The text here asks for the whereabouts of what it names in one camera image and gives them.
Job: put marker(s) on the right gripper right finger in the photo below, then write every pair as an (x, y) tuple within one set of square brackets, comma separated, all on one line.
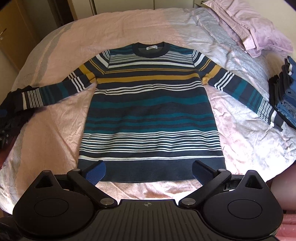
[(211, 181)]

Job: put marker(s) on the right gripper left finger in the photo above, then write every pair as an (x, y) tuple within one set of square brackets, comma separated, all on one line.
[(84, 180)]

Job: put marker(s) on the striped knit sweater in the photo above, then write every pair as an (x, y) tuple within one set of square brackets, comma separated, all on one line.
[(149, 118)]

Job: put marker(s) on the dark clothes pile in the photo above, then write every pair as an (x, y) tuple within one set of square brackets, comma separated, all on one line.
[(13, 117)]

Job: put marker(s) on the folded blue clothes stack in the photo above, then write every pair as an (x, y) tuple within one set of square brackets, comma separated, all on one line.
[(282, 92)]

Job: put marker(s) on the folded lilac pillowcase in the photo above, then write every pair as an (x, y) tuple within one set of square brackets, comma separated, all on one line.
[(250, 30)]

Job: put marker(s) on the wooden door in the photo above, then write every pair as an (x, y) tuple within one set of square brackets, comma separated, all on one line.
[(18, 36)]

